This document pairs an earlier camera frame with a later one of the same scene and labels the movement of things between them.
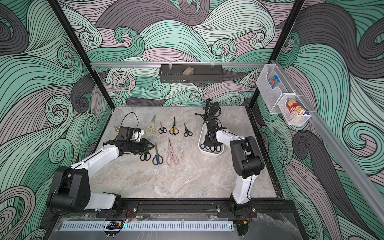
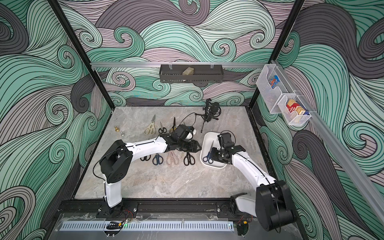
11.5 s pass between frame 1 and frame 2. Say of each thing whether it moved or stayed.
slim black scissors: moved
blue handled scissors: moved
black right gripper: moved
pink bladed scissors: stayed
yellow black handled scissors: stayed
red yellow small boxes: stayed
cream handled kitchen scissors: stayed
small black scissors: stayed
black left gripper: moved
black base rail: stayed
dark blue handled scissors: stayed
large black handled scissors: stayed
